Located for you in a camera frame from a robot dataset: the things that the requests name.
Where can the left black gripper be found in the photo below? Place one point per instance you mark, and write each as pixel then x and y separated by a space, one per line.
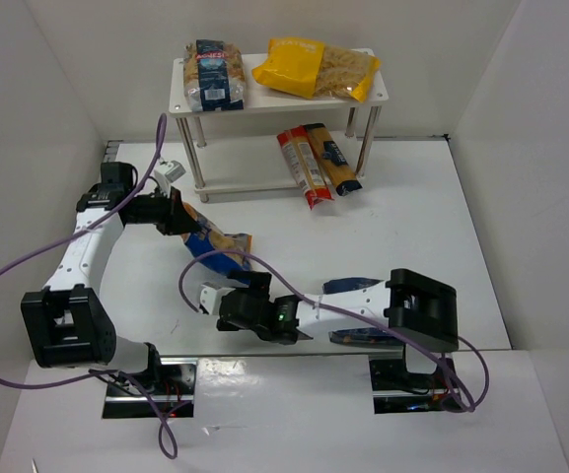
pixel 174 212

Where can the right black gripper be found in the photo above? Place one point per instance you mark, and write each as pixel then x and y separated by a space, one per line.
pixel 257 281

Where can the orange blue orecchiette bag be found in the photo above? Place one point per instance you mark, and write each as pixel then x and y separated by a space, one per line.
pixel 209 238

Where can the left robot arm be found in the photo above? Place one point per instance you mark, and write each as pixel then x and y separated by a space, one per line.
pixel 67 324

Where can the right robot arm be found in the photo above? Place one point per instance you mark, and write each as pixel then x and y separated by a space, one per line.
pixel 409 309

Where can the white two-tier shelf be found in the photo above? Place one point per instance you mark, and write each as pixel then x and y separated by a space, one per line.
pixel 252 162

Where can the dark blue pasta box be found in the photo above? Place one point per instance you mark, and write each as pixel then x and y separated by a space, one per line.
pixel 368 296

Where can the blue clear pasta bag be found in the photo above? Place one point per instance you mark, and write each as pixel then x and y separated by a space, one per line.
pixel 213 76

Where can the yellow fusilli pasta bag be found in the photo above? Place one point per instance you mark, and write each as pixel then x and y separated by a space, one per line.
pixel 311 69

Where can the red spaghetti pack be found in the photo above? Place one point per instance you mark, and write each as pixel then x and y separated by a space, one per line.
pixel 304 167

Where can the yellow blue spaghetti pack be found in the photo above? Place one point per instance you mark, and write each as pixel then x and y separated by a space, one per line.
pixel 331 160

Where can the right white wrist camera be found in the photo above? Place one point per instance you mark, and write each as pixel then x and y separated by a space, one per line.
pixel 210 298

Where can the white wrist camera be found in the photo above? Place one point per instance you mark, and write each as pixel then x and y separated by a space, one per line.
pixel 210 298
pixel 167 173

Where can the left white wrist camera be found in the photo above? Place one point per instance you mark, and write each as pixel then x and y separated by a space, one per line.
pixel 167 173

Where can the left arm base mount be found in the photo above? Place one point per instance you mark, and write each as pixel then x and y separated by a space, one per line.
pixel 172 392

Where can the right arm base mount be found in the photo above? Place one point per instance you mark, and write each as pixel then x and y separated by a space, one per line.
pixel 398 391

